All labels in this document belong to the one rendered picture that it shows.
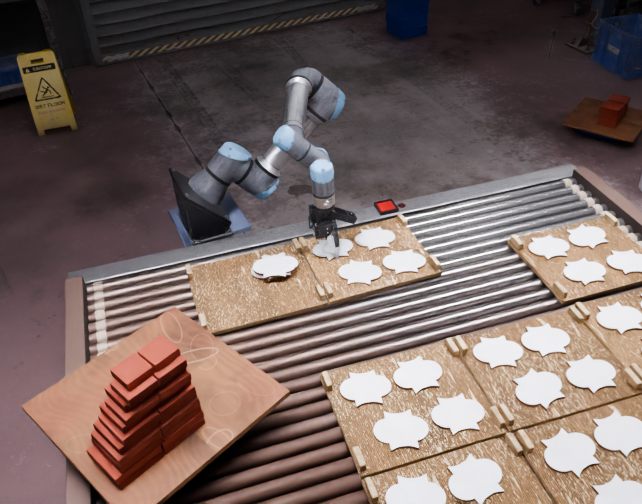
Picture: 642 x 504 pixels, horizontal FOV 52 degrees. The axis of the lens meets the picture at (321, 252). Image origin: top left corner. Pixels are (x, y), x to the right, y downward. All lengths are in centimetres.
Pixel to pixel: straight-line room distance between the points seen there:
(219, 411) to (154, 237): 252
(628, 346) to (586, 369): 18
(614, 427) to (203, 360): 111
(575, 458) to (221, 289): 119
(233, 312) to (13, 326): 191
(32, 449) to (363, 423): 180
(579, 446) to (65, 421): 131
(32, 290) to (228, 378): 236
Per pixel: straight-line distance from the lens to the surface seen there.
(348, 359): 199
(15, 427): 334
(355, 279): 220
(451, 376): 194
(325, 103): 251
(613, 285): 235
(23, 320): 385
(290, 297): 216
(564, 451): 183
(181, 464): 167
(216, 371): 183
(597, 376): 202
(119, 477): 163
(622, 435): 191
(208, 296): 221
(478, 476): 174
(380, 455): 176
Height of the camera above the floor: 239
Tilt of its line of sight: 38 degrees down
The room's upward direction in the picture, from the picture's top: 3 degrees counter-clockwise
